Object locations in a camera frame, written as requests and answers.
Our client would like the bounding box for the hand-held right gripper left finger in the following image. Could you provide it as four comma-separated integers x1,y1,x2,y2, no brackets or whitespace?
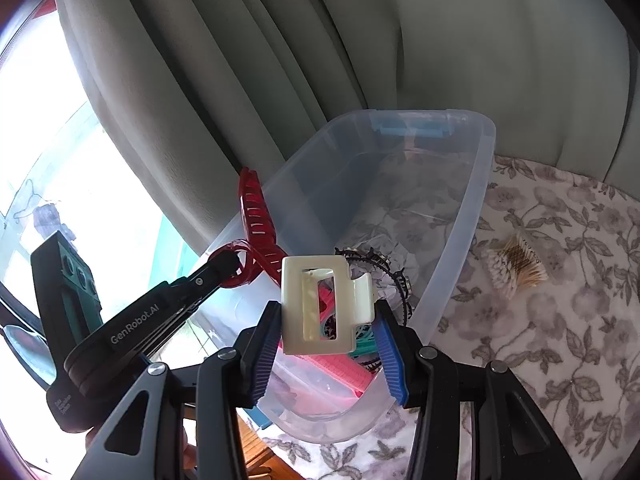
69,301,284,480

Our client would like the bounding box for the pale green curtain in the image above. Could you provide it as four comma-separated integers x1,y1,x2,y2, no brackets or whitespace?
52,0,633,256

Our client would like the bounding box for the pink hair roller comb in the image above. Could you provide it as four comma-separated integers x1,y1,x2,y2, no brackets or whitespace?
287,280,373,398

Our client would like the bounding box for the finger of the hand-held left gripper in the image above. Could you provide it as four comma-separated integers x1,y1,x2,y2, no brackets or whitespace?
167,285,223,326
162,250,241,303

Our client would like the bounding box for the cream hair claw clip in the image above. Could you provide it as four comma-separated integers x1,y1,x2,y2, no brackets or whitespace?
281,255,378,356

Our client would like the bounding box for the red hair claw clip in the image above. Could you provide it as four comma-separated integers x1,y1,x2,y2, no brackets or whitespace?
212,167,291,291

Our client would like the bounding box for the floral print table cloth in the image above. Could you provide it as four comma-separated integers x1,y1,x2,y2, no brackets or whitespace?
262,155,640,480

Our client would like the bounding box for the black beaded headband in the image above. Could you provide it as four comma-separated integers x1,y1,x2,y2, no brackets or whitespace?
334,245,416,371

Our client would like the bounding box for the clear plastic storage container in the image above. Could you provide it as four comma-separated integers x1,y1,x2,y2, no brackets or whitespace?
207,108,497,443

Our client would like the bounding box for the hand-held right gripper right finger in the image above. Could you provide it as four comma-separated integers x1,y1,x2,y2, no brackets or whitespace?
371,299,584,480

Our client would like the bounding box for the teal hair clip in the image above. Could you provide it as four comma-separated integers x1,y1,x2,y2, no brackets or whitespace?
345,322,381,361

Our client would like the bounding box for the bundle of cotton swabs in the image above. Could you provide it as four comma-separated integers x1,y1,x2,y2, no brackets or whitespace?
486,237,548,291

